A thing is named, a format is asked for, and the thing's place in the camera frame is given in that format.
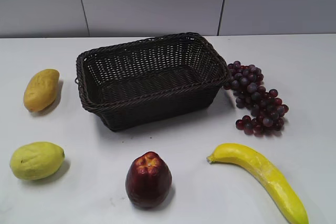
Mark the yellow banana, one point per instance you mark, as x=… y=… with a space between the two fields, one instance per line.
x=267 y=174

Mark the black woven basket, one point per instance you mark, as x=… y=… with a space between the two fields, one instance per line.
x=151 y=79

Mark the dark red apple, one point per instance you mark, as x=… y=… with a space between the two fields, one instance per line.
x=148 y=181

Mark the purple grape bunch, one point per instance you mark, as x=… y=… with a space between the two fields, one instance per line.
x=266 y=108

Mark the yellow mango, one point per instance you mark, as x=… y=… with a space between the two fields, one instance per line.
x=41 y=90

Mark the yellow-green lemon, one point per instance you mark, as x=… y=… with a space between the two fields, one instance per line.
x=36 y=160

